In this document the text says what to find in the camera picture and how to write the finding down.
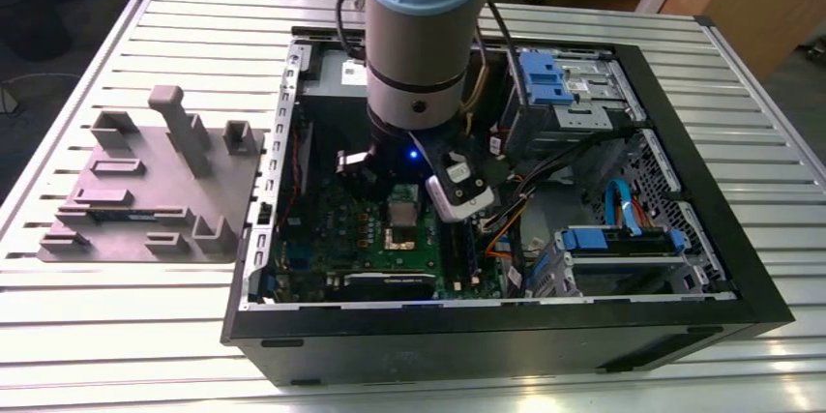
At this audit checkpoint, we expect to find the metal disk bay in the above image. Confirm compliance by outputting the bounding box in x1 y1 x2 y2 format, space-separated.
531 252 725 298

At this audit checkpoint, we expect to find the black RAM slot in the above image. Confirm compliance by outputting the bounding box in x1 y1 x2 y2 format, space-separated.
458 221 476 287
439 221 458 288
466 219 486 286
447 221 466 288

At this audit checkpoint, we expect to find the RAM stick with blue label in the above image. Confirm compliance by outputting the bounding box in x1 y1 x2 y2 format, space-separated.
87 209 163 223

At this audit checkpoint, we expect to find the grey parts rack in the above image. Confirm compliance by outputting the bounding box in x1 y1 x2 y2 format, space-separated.
35 85 270 265

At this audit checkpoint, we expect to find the blue plastic drive bracket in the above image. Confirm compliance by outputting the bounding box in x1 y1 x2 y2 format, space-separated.
519 51 577 105

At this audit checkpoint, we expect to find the CPU with silver top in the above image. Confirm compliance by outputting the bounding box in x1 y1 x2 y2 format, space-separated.
388 202 419 229

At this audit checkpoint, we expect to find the green motherboard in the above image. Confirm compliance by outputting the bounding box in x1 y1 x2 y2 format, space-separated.
276 175 511 303

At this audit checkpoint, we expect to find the grey power supply unit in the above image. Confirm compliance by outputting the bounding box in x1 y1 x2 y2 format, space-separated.
296 48 375 170

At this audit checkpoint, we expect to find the black chair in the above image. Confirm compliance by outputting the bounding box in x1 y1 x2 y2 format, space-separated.
0 0 84 64

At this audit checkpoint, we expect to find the orange wire bundle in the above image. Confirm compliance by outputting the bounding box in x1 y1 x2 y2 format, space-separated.
482 212 524 262

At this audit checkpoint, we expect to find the metal drive cage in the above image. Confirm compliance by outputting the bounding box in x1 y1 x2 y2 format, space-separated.
500 48 649 158

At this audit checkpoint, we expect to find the black disk blue carrier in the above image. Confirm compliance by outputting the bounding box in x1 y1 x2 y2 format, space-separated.
555 224 689 259

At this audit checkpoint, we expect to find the black PC case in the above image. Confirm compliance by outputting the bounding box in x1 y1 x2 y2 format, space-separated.
218 24 797 388

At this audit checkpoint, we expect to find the black graphics card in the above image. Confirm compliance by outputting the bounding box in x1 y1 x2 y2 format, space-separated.
322 270 440 303

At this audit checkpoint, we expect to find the black cable bundle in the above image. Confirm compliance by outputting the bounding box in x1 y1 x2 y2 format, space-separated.
490 125 647 240

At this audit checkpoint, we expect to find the blue wire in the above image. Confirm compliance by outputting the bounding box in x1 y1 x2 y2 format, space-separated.
606 179 647 235

